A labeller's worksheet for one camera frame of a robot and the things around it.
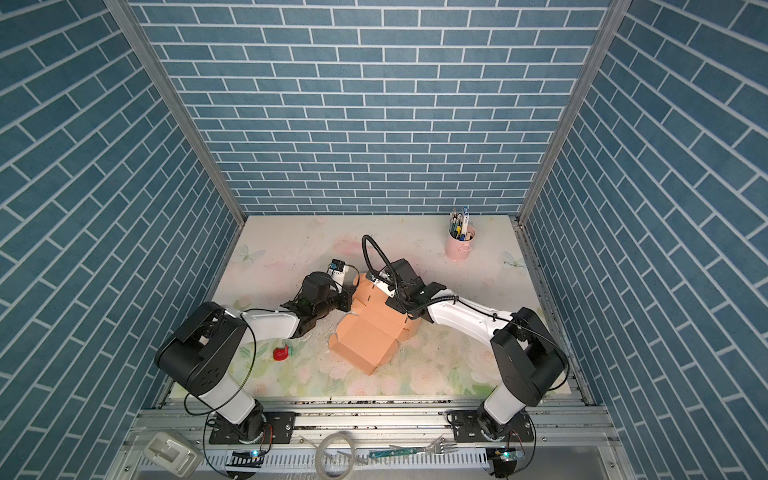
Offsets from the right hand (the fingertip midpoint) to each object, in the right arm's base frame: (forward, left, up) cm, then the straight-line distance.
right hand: (394, 282), depth 90 cm
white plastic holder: (-46, +47, -7) cm, 66 cm away
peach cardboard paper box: (-13, +7, -10) cm, 18 cm away
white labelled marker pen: (+21, -22, +7) cm, 31 cm away
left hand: (0, +12, -4) cm, 12 cm away
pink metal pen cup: (+18, -21, -4) cm, 28 cm away
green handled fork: (-39, -14, -10) cm, 43 cm away
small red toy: (-21, +31, -9) cm, 38 cm away
